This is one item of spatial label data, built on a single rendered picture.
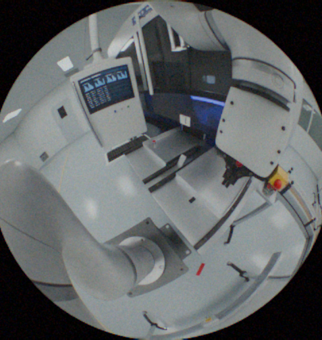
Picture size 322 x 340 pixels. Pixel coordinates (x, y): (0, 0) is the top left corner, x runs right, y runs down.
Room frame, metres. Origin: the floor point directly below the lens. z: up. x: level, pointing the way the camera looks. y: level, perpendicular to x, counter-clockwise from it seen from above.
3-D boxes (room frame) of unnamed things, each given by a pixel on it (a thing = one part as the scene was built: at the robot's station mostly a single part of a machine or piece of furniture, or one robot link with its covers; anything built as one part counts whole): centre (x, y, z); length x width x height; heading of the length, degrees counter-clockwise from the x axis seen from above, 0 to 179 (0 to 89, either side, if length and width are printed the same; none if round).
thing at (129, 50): (1.24, 0.10, 1.50); 0.49 x 0.01 x 0.59; 26
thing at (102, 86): (0.95, 0.31, 1.19); 0.50 x 0.19 x 0.78; 114
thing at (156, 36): (0.75, -0.13, 1.50); 0.47 x 0.01 x 0.59; 26
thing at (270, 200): (0.06, -0.53, 0.87); 0.14 x 0.13 x 0.02; 116
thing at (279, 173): (0.05, -0.49, 0.99); 0.08 x 0.07 x 0.07; 116
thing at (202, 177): (0.23, -0.27, 0.90); 0.34 x 0.26 x 0.04; 116
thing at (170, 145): (0.53, -0.13, 0.90); 0.34 x 0.26 x 0.04; 116
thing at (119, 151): (0.73, 0.24, 0.82); 0.40 x 0.14 x 0.02; 114
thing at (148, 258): (-0.05, 0.14, 0.95); 0.19 x 0.19 x 0.18
